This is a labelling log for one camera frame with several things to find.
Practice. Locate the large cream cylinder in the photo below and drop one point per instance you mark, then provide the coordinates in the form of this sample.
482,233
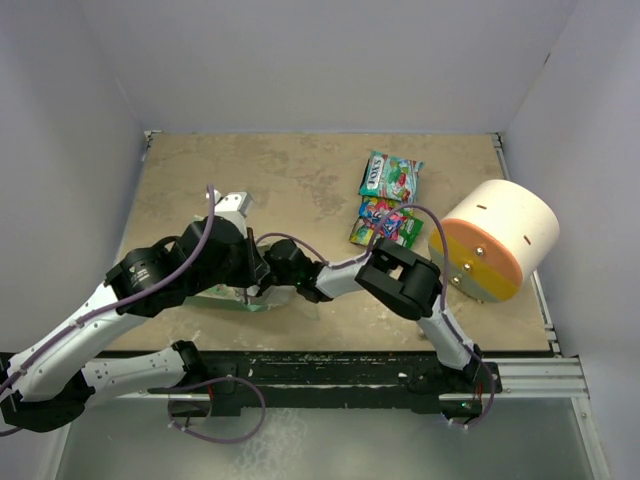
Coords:
496,237

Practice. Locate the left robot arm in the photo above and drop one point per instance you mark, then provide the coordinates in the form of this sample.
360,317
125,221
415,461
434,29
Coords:
51,383

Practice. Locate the teal pink snack packet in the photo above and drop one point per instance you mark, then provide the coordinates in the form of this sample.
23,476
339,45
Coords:
390,177

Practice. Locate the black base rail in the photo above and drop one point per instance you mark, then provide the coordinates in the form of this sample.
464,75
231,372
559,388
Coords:
413,381

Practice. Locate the blue small snack packet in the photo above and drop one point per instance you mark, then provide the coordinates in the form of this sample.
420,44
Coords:
391,225

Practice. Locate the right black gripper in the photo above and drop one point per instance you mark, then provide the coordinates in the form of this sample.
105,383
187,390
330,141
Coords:
262,287

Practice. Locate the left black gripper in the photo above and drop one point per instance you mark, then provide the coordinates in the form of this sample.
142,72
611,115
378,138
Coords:
256,267

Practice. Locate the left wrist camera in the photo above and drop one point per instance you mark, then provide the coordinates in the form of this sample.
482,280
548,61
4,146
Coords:
234,207

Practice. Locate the red snack packet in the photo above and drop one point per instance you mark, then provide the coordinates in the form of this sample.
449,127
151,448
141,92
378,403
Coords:
389,216

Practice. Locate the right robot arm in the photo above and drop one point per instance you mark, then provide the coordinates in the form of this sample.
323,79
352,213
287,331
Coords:
406,283

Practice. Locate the green patterned paper bag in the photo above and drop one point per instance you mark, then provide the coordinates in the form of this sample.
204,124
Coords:
235,302

